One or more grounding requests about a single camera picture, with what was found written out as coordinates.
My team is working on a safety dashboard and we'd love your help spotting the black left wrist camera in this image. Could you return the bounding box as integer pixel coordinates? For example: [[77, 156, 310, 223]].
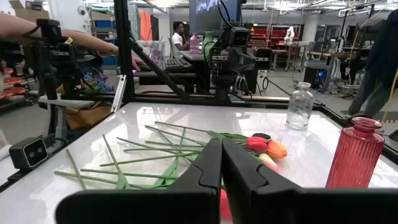
[[228, 26, 251, 47]]

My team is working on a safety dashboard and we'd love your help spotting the clear ribbed glass bottle vase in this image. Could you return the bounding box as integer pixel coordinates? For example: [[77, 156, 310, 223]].
[[285, 82, 315, 131]]

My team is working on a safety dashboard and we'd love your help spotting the black computer tower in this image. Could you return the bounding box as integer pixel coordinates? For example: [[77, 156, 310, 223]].
[[303, 60, 332, 91]]

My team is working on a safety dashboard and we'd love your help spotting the black diagonal frame brace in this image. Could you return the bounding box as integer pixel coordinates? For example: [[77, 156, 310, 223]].
[[129, 39, 191, 101]]

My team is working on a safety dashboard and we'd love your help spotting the yellow cable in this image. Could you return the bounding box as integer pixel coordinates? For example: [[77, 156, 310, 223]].
[[381, 68, 398, 124]]

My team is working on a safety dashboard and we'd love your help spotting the person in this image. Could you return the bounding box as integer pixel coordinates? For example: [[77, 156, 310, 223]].
[[170, 21, 191, 60], [347, 8, 398, 119]]

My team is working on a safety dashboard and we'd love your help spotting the black frame post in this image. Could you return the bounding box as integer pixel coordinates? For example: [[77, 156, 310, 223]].
[[113, 0, 136, 103]]

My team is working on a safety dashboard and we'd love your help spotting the clear container with purple items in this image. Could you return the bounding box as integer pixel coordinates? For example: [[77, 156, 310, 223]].
[[145, 39, 167, 70]]

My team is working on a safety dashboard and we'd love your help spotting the red ribbed glass vase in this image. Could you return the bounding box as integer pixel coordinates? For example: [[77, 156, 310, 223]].
[[325, 116, 386, 190]]

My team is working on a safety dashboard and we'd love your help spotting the person's hand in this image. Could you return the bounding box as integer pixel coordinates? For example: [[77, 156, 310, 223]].
[[116, 46, 146, 72]]

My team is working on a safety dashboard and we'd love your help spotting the black depth camera box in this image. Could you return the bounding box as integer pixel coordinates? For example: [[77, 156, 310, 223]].
[[8, 136, 50, 170]]

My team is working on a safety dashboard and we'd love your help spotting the pale peach tulip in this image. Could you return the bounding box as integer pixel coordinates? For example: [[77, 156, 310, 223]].
[[123, 146, 205, 154]]

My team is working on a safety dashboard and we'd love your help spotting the black keyboard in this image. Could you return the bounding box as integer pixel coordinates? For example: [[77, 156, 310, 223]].
[[164, 57, 194, 70]]

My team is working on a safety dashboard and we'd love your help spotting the person's forearm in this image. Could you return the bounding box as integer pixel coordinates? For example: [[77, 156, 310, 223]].
[[0, 12, 121, 56]]

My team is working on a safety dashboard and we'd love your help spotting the white aluminium bar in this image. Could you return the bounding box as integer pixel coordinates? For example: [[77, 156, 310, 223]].
[[110, 74, 128, 113]]

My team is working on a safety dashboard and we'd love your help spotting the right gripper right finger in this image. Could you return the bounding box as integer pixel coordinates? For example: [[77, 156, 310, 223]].
[[221, 138, 398, 224]]

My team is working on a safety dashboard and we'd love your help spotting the orange tulip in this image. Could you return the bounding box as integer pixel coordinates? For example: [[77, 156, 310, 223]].
[[144, 139, 289, 160]]

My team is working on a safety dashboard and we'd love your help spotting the black tulip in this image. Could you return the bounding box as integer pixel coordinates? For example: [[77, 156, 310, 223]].
[[101, 134, 131, 190]]

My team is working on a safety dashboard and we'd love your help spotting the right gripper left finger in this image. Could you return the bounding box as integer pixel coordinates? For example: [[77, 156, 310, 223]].
[[55, 138, 223, 224]]

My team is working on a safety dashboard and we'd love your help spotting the orange cloth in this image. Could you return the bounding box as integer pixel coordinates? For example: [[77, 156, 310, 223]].
[[139, 9, 154, 42]]

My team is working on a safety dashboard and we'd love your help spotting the red tulip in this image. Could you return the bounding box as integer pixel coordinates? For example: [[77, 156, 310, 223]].
[[144, 124, 269, 154], [80, 167, 233, 221], [53, 169, 175, 190]]

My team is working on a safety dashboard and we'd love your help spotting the pink plastic bottle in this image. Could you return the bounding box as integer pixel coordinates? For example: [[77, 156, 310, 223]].
[[189, 33, 201, 55]]

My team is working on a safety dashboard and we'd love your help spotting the green vase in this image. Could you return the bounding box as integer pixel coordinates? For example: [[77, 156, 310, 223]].
[[201, 30, 218, 62]]

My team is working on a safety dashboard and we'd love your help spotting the dark monitor screen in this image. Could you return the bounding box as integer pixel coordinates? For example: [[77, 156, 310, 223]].
[[188, 0, 243, 32]]

